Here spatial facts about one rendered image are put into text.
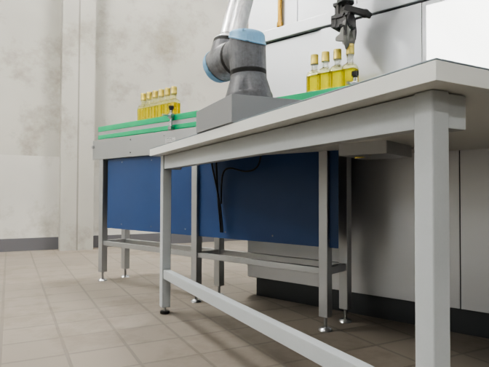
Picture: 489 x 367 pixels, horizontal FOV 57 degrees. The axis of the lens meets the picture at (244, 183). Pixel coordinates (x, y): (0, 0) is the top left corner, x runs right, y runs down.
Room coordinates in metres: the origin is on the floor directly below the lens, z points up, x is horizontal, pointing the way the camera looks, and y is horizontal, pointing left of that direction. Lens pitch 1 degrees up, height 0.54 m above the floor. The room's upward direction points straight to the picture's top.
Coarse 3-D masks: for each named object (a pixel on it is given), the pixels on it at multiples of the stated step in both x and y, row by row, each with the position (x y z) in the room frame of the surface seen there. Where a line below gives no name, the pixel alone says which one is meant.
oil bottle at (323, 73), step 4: (320, 68) 1.95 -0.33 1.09; (324, 68) 1.94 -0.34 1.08; (328, 68) 1.93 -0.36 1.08; (320, 72) 1.94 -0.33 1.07; (324, 72) 1.93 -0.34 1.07; (328, 72) 1.92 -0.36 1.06; (320, 76) 1.94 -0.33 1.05; (324, 76) 1.93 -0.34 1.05; (328, 76) 1.92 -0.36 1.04; (320, 80) 1.94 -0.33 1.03; (324, 80) 1.93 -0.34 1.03; (328, 80) 1.92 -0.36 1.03; (320, 84) 1.94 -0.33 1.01; (324, 84) 1.93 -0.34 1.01; (328, 84) 1.92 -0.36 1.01; (320, 88) 1.94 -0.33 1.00; (324, 88) 1.93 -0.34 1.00; (328, 88) 1.92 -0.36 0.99
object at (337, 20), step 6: (342, 0) 1.87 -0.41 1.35; (348, 0) 1.87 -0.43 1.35; (336, 6) 1.91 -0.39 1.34; (342, 6) 1.92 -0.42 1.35; (336, 12) 1.91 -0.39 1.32; (342, 12) 1.87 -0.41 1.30; (348, 12) 1.86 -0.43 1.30; (336, 18) 1.90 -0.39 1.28; (342, 18) 1.88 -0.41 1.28; (348, 18) 1.86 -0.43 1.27; (354, 18) 1.90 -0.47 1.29; (336, 24) 1.90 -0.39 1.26; (342, 24) 1.88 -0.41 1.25; (354, 24) 1.90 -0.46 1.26; (336, 30) 1.93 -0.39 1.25
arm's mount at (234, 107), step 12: (228, 96) 1.32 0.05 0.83; (240, 96) 1.32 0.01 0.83; (252, 96) 1.34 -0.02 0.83; (204, 108) 1.49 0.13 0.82; (216, 108) 1.40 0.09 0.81; (228, 108) 1.32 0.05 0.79; (240, 108) 1.32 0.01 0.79; (252, 108) 1.34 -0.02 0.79; (264, 108) 1.36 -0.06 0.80; (204, 120) 1.49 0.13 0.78; (216, 120) 1.40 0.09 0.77; (228, 120) 1.32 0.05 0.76
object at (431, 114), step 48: (432, 96) 0.74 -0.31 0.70; (240, 144) 1.37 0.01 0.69; (288, 144) 1.13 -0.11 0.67; (432, 144) 0.74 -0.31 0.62; (432, 192) 0.74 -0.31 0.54; (432, 240) 0.74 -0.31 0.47; (192, 288) 1.72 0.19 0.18; (432, 288) 0.74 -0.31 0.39; (288, 336) 1.13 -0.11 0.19; (432, 336) 0.74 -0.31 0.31
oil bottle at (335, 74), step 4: (336, 64) 1.91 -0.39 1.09; (332, 68) 1.91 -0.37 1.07; (336, 68) 1.90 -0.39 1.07; (340, 68) 1.89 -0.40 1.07; (332, 72) 1.91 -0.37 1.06; (336, 72) 1.89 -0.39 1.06; (340, 72) 1.89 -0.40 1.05; (332, 76) 1.91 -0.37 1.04; (336, 76) 1.89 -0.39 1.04; (340, 76) 1.89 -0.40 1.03; (332, 80) 1.91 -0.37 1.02; (336, 80) 1.89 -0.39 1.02; (340, 80) 1.89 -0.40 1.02; (332, 84) 1.91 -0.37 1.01; (336, 84) 1.89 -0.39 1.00; (340, 84) 1.89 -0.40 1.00
